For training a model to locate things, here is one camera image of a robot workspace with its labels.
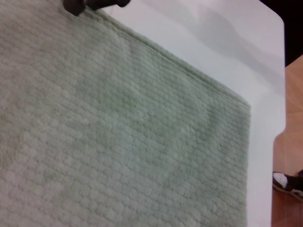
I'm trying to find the black and white sneaker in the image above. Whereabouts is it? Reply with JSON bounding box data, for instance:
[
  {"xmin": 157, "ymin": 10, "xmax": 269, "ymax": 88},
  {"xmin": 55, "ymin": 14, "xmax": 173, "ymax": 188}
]
[{"xmin": 272, "ymin": 168, "xmax": 303, "ymax": 202}]

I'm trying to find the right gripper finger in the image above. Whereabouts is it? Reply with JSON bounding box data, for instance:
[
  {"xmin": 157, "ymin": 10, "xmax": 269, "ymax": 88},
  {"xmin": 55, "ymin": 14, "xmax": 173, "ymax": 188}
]
[
  {"xmin": 62, "ymin": 0, "xmax": 85, "ymax": 17},
  {"xmin": 85, "ymin": 0, "xmax": 131, "ymax": 11}
]

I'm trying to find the green ribbed towel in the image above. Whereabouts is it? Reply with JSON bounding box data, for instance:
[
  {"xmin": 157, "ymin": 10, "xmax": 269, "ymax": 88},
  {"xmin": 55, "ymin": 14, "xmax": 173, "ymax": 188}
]
[{"xmin": 0, "ymin": 0, "xmax": 252, "ymax": 227}]

